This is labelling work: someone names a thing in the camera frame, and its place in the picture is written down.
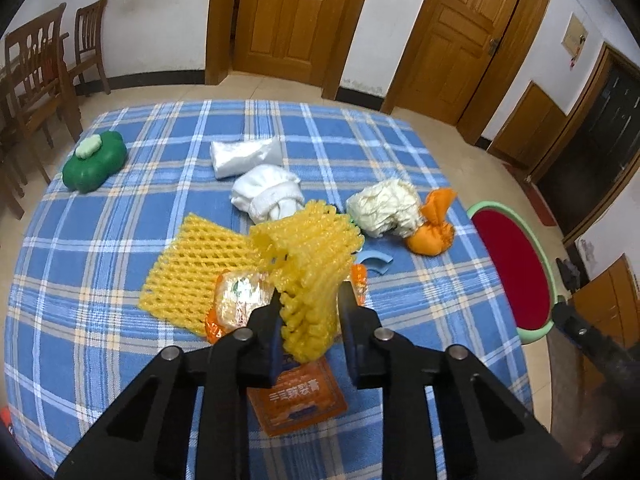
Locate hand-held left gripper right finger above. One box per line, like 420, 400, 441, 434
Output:
337, 280, 583, 480

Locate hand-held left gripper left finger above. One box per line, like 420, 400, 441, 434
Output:
55, 287, 286, 480

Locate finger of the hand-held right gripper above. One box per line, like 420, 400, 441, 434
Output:
551, 301, 640, 412

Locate tubular yellow foam net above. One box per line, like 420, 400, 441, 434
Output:
249, 199, 364, 364

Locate clear plastic bag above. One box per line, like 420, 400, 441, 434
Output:
209, 135, 285, 181

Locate orange snack packet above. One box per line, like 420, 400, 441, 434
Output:
205, 264, 369, 345

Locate small dark object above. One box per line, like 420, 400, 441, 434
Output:
556, 257, 582, 292

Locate flat orange sachet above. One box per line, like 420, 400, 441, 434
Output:
247, 356, 349, 437

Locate curved blue plastic piece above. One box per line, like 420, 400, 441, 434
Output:
352, 249, 395, 276

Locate red round stool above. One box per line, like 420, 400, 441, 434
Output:
467, 200, 557, 345

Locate flat yellow foam net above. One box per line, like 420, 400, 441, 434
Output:
139, 213, 262, 337

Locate tied orange cloth pouch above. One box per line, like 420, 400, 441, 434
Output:
405, 188, 460, 256

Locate crumpled white paper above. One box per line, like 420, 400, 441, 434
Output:
346, 179, 424, 239

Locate rolled white sock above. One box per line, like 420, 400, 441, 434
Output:
230, 164, 304, 226

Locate dark doorway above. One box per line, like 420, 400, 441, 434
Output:
530, 42, 640, 247

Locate low wooden cabinet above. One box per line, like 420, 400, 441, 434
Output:
487, 81, 571, 171

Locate wooden chair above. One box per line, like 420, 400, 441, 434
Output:
74, 0, 112, 97
4, 3, 84, 149

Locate wall panel box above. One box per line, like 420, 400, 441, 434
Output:
560, 13, 590, 59

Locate wooden door with handle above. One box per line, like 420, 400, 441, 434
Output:
394, 0, 532, 127

